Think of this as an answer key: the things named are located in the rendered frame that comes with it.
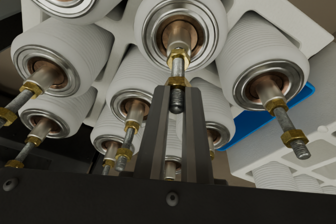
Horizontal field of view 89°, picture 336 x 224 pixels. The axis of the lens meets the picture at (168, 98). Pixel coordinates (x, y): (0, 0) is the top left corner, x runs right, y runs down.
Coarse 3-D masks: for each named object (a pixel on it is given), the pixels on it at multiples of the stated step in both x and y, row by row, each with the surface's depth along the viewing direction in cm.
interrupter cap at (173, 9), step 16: (176, 0) 14; (192, 0) 14; (160, 16) 16; (176, 16) 16; (192, 16) 15; (208, 16) 15; (144, 32) 17; (160, 32) 17; (192, 32) 17; (208, 32) 16; (144, 48) 18; (160, 48) 18; (192, 48) 18; (208, 48) 17; (160, 64) 19; (192, 64) 19
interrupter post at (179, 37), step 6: (174, 30) 16; (180, 30) 16; (186, 30) 16; (174, 36) 15; (180, 36) 15; (186, 36) 15; (168, 42) 15; (174, 42) 14; (180, 42) 14; (186, 42) 14; (168, 48) 15; (174, 48) 15; (186, 48) 15; (168, 54) 15
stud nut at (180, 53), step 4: (180, 48) 14; (172, 52) 13; (176, 52) 13; (180, 52) 13; (184, 52) 13; (168, 56) 14; (172, 56) 13; (176, 56) 13; (180, 56) 13; (184, 56) 13; (188, 56) 14; (168, 60) 14; (172, 60) 14; (184, 60) 13; (188, 60) 13; (168, 64) 14; (184, 64) 14; (188, 64) 14; (184, 68) 14
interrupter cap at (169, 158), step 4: (168, 156) 32; (172, 156) 32; (176, 156) 32; (168, 160) 33; (172, 160) 33; (176, 160) 33; (180, 160) 33; (164, 164) 35; (176, 164) 35; (180, 164) 34; (176, 168) 36; (180, 168) 35; (176, 172) 36; (180, 172) 36
